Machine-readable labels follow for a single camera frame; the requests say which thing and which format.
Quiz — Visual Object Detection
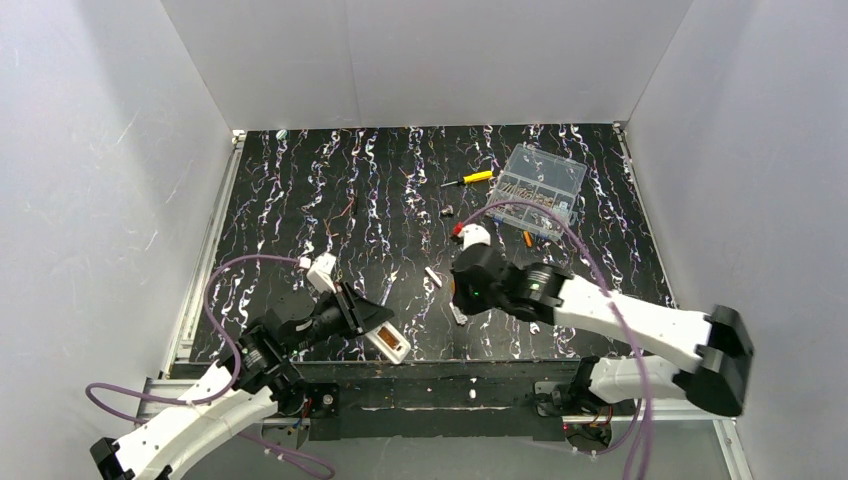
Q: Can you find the white remote control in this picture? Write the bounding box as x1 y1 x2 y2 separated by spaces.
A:
365 321 411 365

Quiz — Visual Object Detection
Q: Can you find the remote battery cover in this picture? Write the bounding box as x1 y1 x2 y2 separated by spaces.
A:
452 309 468 326

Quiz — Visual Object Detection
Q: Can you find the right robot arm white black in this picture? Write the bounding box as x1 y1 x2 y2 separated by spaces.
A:
451 243 755 417

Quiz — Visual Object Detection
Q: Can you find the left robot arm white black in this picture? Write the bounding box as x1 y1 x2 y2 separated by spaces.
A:
90 283 411 479

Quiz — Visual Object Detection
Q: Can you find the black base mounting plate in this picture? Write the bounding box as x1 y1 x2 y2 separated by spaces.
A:
265 359 580 442

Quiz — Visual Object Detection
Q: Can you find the clear plastic screw box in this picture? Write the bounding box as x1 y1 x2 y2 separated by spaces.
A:
486 145 587 239

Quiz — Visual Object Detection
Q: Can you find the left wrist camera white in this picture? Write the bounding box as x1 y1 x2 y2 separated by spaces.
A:
298 252 337 293

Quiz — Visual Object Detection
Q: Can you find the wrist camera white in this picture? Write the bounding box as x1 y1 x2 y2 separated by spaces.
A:
298 252 337 293
452 222 491 251

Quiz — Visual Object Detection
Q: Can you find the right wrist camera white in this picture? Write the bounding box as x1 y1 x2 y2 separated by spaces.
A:
452 222 491 251

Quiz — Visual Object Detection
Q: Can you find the yellow handled screwdriver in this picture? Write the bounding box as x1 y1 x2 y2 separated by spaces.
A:
441 170 494 188

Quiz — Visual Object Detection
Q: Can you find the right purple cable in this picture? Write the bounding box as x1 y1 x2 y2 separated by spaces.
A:
460 201 656 480

